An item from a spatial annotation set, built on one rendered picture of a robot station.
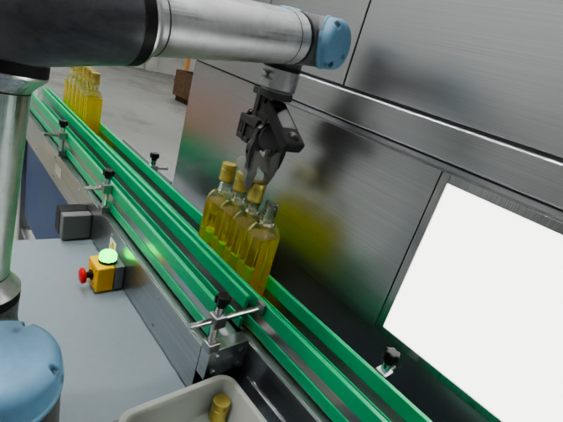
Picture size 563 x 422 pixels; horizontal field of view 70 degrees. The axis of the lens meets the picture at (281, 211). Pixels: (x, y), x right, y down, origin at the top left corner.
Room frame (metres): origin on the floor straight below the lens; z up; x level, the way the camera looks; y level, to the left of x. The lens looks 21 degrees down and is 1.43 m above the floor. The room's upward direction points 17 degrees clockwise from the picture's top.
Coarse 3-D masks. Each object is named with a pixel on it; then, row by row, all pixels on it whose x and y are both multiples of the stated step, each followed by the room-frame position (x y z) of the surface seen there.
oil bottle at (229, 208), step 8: (232, 200) 0.86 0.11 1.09; (224, 208) 0.86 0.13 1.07; (232, 208) 0.84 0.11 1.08; (240, 208) 0.85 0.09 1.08; (224, 216) 0.85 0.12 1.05; (232, 216) 0.84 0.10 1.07; (216, 224) 0.87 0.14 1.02; (224, 224) 0.85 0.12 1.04; (216, 232) 0.86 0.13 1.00; (224, 232) 0.84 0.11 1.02; (216, 240) 0.86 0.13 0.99; (224, 240) 0.84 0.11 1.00; (216, 248) 0.85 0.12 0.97; (224, 248) 0.84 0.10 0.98
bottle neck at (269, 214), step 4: (268, 200) 0.80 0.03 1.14; (272, 200) 0.81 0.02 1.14; (268, 204) 0.78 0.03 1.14; (272, 204) 0.78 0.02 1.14; (276, 204) 0.79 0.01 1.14; (264, 208) 0.79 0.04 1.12; (268, 208) 0.78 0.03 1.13; (272, 208) 0.78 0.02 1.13; (276, 208) 0.79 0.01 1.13; (264, 212) 0.79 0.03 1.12; (268, 212) 0.78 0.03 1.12; (272, 212) 0.78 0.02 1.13; (276, 212) 0.80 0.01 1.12; (264, 216) 0.78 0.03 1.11; (268, 216) 0.78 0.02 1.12; (272, 216) 0.78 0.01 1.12; (264, 220) 0.78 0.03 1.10; (268, 220) 0.78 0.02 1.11; (272, 220) 0.78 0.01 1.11; (264, 224) 0.78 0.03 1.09; (268, 224) 0.78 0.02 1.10; (272, 224) 0.79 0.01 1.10
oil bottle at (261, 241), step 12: (252, 228) 0.78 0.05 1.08; (264, 228) 0.77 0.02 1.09; (276, 228) 0.80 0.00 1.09; (252, 240) 0.77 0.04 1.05; (264, 240) 0.76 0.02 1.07; (276, 240) 0.79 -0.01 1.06; (252, 252) 0.77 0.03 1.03; (264, 252) 0.77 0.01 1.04; (240, 264) 0.78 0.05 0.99; (252, 264) 0.76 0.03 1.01; (264, 264) 0.77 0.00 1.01; (240, 276) 0.78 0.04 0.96; (252, 276) 0.76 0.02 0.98; (264, 276) 0.78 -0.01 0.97; (264, 288) 0.79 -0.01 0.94
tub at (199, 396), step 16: (208, 384) 0.58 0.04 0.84; (224, 384) 0.60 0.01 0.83; (160, 400) 0.51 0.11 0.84; (176, 400) 0.53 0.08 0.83; (192, 400) 0.55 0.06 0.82; (208, 400) 0.58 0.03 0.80; (240, 400) 0.57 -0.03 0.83; (128, 416) 0.47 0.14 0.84; (144, 416) 0.49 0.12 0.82; (160, 416) 0.51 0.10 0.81; (176, 416) 0.53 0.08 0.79; (192, 416) 0.56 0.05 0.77; (208, 416) 0.57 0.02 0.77; (240, 416) 0.56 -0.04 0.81; (256, 416) 0.54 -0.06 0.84
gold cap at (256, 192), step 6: (258, 180) 0.84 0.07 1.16; (252, 186) 0.82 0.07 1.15; (258, 186) 0.82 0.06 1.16; (264, 186) 0.82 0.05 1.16; (252, 192) 0.82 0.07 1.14; (258, 192) 0.82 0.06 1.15; (264, 192) 0.83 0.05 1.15; (246, 198) 0.83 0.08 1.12; (252, 198) 0.82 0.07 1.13; (258, 198) 0.82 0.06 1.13
